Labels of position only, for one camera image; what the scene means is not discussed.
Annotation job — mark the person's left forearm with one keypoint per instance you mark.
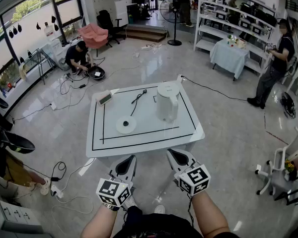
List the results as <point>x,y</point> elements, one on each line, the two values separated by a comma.
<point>99,223</point>

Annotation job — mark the black office chair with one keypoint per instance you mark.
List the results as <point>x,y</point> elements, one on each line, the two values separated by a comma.
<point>105,21</point>

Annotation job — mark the table with pale blue cloth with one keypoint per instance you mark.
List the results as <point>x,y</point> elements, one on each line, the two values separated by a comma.
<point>228,56</point>

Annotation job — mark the yellow potted flowers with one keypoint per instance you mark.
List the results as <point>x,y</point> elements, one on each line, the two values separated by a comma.
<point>289,166</point>

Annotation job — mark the white electric kettle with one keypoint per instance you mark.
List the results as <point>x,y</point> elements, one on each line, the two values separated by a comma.
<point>166,100</point>

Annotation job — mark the white office chair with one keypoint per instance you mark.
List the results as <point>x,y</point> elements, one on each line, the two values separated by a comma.
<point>278,157</point>

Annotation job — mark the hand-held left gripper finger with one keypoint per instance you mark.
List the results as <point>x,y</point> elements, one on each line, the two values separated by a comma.
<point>132,168</point>
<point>114,168</point>

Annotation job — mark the white locker cabinet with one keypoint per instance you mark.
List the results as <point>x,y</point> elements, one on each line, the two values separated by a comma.
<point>103,4</point>

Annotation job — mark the black open round case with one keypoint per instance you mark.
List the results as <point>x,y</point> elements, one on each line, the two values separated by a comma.
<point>95,72</point>

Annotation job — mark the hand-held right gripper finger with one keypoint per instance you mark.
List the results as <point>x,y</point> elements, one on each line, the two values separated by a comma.
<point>190,161</point>
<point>174,166</point>

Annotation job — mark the white shelf unit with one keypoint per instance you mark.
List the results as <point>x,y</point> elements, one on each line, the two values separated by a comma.
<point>208,31</point>

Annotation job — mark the pink digital clock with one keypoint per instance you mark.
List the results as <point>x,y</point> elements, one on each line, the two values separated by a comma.
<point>103,97</point>

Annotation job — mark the person's left white shoe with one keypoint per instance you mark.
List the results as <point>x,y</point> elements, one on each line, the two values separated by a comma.
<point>130,202</point>

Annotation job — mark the white round kettle base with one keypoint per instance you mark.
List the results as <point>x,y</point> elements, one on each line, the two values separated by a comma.
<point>125,125</point>

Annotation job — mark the person's black shirt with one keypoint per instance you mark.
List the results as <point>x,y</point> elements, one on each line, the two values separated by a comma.
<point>159,225</point>

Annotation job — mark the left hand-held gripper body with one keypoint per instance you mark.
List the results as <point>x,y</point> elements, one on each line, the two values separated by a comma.
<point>109,190</point>

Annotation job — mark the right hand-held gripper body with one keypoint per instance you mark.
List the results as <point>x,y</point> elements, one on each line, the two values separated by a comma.
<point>193,180</point>

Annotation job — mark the person's right forearm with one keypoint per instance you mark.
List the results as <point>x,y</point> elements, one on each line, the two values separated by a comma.
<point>208,214</point>

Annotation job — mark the person's right white shoe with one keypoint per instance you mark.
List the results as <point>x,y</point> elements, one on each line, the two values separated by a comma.
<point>159,209</point>

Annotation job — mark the white drawer cabinet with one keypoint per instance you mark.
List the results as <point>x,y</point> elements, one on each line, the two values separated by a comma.
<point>17,213</point>

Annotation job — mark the black folding rack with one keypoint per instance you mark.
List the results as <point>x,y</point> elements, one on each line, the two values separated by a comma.
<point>41,58</point>

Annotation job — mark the wooden steps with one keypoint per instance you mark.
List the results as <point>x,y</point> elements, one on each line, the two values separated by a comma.
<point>144,32</point>

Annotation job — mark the white power strip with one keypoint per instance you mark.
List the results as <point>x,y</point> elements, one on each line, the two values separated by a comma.
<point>145,47</point>
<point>57,191</point>
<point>53,106</point>
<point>180,78</point>

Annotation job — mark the black standing fan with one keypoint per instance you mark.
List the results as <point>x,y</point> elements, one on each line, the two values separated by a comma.
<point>174,42</point>

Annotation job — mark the silver wristwatch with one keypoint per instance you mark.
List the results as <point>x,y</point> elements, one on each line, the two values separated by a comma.
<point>110,207</point>

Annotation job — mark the person's white shoe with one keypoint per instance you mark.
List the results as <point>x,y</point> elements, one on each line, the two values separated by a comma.
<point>130,202</point>
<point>159,209</point>

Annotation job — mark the pink armchair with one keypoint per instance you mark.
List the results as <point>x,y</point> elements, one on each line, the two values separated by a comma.
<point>93,35</point>

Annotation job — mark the black floor fan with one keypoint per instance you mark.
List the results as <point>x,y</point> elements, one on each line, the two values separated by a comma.
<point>288,105</point>

